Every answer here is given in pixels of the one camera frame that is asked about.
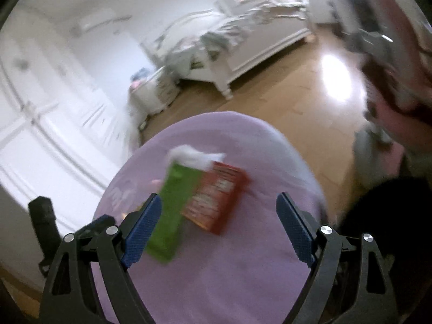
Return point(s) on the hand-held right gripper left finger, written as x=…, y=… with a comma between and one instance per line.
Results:
x=141, y=234

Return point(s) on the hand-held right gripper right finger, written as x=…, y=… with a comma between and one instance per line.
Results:
x=297, y=234

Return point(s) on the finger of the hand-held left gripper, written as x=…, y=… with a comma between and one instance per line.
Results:
x=98, y=224

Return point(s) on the bright green packet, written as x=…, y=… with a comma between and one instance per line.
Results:
x=168, y=209

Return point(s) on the small red printed box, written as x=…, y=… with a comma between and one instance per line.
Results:
x=216, y=199

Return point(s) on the white tissue ball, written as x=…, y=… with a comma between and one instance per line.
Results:
x=192, y=157

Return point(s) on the purple tablecloth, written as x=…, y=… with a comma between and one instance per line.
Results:
x=229, y=276

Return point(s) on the white wardrobe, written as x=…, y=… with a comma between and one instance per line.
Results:
x=50, y=108

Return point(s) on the white nightstand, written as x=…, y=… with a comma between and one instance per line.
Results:
x=152, y=94

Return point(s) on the pink plush toy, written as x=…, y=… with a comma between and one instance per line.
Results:
x=135, y=85

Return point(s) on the blue bag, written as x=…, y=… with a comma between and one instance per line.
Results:
x=142, y=73

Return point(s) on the white wooden bed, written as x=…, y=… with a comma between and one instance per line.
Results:
x=256, y=54

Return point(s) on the green floral quilt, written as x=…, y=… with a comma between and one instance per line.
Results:
x=236, y=27

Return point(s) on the red and white frame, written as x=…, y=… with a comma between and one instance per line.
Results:
x=395, y=57

